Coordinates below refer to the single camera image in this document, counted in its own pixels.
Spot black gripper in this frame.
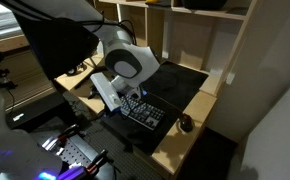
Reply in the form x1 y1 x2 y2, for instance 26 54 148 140
118 89 144 119

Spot black keyboard with grey keys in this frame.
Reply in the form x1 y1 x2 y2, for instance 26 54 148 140
118 94 167 131

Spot large black desk mat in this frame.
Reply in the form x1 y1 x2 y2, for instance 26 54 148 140
99 61 210 156

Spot black computer mouse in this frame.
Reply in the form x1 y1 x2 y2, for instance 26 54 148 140
179 113 195 134

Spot red and black clamp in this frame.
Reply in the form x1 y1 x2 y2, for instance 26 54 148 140
56 123 81 143
86 149 109 174

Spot round black stand base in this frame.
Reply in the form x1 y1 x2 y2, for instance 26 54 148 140
65 62 88 77

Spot wooden shelf unit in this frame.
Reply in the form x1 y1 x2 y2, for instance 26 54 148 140
98 0 258 98

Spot black computer monitor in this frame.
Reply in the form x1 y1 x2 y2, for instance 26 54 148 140
8 9 101 81

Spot black box with white label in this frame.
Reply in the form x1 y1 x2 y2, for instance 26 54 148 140
4 91 68 133

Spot thin mouse cable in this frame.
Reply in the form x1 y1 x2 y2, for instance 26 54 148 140
147 91 185 118

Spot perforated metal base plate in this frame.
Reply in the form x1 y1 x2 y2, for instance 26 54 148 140
29 128 116 180

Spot wooden bed frame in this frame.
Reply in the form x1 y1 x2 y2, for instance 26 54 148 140
0 34 30 58

